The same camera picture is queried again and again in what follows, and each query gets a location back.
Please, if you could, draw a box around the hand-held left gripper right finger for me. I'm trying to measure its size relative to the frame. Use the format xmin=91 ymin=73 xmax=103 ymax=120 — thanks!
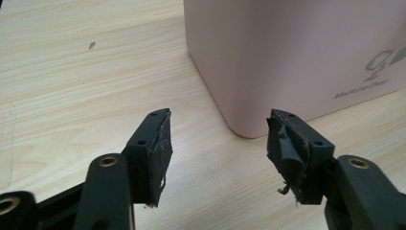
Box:
xmin=266 ymin=108 xmax=336 ymax=205

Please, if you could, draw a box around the pink storage box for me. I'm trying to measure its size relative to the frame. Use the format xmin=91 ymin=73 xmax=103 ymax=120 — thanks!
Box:
xmin=183 ymin=0 xmax=406 ymax=139

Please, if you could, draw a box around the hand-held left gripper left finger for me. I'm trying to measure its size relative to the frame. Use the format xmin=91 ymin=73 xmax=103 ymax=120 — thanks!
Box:
xmin=123 ymin=107 xmax=173 ymax=208

